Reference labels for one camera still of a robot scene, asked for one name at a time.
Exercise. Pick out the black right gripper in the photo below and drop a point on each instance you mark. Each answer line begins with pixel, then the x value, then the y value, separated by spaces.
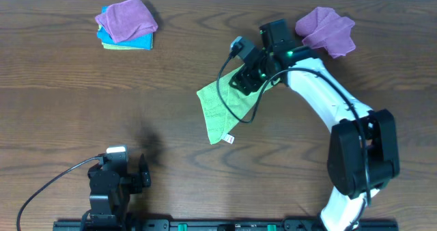
pixel 247 79

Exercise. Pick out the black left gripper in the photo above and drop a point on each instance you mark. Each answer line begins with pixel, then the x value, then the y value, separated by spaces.
pixel 137 182

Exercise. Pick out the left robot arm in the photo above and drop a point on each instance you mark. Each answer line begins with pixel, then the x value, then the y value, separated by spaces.
pixel 114 217

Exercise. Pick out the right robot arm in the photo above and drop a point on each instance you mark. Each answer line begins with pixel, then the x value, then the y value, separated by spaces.
pixel 363 153

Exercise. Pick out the crumpled purple cloth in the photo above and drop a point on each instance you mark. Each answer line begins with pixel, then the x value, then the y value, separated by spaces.
pixel 324 28

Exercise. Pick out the folded blue cloth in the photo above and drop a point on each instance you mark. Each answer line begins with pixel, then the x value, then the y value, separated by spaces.
pixel 126 25

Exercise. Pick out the folded yellow-green bottom cloth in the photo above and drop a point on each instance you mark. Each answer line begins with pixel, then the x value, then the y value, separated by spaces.
pixel 142 43

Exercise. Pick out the folded purple cloth on stack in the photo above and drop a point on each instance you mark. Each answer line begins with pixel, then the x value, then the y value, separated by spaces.
pixel 127 20

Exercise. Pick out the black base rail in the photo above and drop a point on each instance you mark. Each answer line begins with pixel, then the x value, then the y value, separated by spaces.
pixel 166 225

